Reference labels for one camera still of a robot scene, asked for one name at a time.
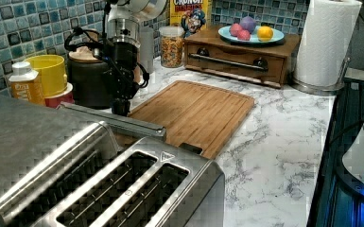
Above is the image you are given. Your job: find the grey cup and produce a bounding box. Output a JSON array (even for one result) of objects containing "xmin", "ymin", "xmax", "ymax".
[{"xmin": 140, "ymin": 26, "xmax": 154, "ymax": 73}]

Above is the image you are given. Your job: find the wooden drawer box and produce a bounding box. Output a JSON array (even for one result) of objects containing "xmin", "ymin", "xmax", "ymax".
[{"xmin": 184, "ymin": 26, "xmax": 300, "ymax": 88}]

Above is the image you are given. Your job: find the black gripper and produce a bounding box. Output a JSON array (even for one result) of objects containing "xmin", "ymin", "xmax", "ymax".
[{"xmin": 103, "ymin": 41, "xmax": 139, "ymax": 116}]

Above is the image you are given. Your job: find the red strawberry near plum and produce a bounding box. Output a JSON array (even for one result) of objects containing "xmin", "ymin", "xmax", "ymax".
[{"xmin": 229, "ymin": 24, "xmax": 242, "ymax": 37}]

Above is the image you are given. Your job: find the bamboo cutting board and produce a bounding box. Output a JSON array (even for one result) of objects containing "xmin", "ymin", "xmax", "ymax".
[{"xmin": 129, "ymin": 80, "xmax": 254, "ymax": 159}]

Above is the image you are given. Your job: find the orange juice bottle white cap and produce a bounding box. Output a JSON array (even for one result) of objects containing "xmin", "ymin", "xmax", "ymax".
[{"xmin": 9, "ymin": 61, "xmax": 45, "ymax": 106}]

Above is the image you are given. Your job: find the stainless steel two-slot toaster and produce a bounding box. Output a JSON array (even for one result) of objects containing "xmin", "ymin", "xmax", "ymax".
[{"xmin": 27, "ymin": 136, "xmax": 226, "ymax": 227}]

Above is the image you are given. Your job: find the yellow lemon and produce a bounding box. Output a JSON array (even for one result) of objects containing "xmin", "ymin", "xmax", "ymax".
[{"xmin": 257, "ymin": 26, "xmax": 273, "ymax": 42}]

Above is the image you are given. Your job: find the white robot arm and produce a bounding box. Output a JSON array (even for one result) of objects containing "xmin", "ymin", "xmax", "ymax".
[{"xmin": 102, "ymin": 0, "xmax": 166, "ymax": 116}]

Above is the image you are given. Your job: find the red strawberry near lemon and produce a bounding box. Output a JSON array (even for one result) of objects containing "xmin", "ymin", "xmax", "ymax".
[{"xmin": 237, "ymin": 30, "xmax": 251, "ymax": 41}]

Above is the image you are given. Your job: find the clear cereal jar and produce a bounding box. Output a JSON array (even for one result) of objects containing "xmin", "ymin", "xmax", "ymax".
[{"xmin": 159, "ymin": 26, "xmax": 183, "ymax": 68}]

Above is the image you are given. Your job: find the purple plum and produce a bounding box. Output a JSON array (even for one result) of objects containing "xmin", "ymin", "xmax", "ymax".
[{"xmin": 239, "ymin": 16, "xmax": 256, "ymax": 33}]

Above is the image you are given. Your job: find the black canister with wooden lid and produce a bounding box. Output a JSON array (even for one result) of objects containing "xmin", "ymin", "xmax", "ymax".
[{"xmin": 67, "ymin": 46, "xmax": 110, "ymax": 110}]

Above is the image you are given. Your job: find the yellow mug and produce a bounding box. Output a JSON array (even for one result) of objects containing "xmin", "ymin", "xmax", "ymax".
[{"xmin": 26, "ymin": 55, "xmax": 67, "ymax": 96}]

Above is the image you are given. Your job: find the black drawer handle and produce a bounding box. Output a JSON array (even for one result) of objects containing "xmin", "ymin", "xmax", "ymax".
[{"xmin": 188, "ymin": 48, "xmax": 269, "ymax": 72}]

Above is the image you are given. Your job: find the cereal box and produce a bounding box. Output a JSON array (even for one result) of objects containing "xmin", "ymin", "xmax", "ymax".
[{"xmin": 169, "ymin": 0, "xmax": 212, "ymax": 38}]

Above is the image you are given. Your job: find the metal paper towel holder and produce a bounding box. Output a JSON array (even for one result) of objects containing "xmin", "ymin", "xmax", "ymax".
[{"xmin": 290, "ymin": 57, "xmax": 351, "ymax": 96}]

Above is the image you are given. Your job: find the red and white bowl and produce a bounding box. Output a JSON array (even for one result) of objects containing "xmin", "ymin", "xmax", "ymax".
[{"xmin": 44, "ymin": 83, "xmax": 74, "ymax": 108}]

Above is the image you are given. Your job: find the light blue plate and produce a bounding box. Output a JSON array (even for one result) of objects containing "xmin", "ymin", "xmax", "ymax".
[{"xmin": 218, "ymin": 26, "xmax": 285, "ymax": 44}]

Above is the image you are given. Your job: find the paper towel roll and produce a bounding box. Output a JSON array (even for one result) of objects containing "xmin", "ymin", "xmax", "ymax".
[{"xmin": 294, "ymin": 0, "xmax": 362, "ymax": 87}]

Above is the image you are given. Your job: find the stainless steel toaster oven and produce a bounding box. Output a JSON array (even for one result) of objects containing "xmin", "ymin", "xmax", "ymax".
[{"xmin": 0, "ymin": 90, "xmax": 119, "ymax": 227}]

